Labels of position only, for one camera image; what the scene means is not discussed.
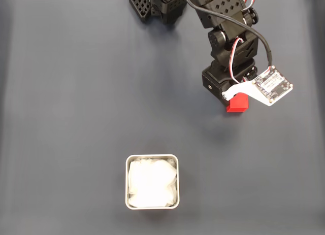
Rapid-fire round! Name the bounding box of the red cube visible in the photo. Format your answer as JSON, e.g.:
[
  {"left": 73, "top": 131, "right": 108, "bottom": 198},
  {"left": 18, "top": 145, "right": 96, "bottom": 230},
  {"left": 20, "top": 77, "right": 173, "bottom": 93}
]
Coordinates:
[{"left": 225, "top": 92, "right": 250, "bottom": 114}]

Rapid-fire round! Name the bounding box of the white square box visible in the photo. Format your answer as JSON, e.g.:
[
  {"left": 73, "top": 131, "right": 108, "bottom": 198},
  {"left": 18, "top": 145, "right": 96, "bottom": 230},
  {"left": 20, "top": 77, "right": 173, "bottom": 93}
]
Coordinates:
[{"left": 125, "top": 154, "right": 180, "bottom": 210}]

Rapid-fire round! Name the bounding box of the white crumpled tissue paper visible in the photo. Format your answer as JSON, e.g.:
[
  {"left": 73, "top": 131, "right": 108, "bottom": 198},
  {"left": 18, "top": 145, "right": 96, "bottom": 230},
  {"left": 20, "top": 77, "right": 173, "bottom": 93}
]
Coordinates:
[{"left": 128, "top": 157, "right": 178, "bottom": 208}]

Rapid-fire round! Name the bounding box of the dark blue-grey table mat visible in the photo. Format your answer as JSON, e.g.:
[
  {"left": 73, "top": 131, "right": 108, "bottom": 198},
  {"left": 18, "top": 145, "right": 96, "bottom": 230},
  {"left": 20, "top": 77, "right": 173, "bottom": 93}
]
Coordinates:
[{"left": 0, "top": 0, "right": 325, "bottom": 235}]

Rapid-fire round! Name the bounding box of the white red servo wire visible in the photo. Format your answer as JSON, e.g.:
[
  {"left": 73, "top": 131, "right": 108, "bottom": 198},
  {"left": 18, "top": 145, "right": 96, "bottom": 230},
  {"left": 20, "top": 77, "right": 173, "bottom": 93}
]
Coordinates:
[{"left": 228, "top": 38, "right": 246, "bottom": 84}]

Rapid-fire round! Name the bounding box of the white mounted camera board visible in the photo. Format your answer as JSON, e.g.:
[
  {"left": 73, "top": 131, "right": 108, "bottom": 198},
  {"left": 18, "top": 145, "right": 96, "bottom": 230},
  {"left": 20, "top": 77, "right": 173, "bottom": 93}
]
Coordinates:
[{"left": 221, "top": 65, "right": 295, "bottom": 108}]

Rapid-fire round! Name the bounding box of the black camera cable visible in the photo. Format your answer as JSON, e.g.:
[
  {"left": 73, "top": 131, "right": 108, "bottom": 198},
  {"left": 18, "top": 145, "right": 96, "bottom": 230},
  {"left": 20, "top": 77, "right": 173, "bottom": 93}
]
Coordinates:
[{"left": 181, "top": 0, "right": 274, "bottom": 69}]

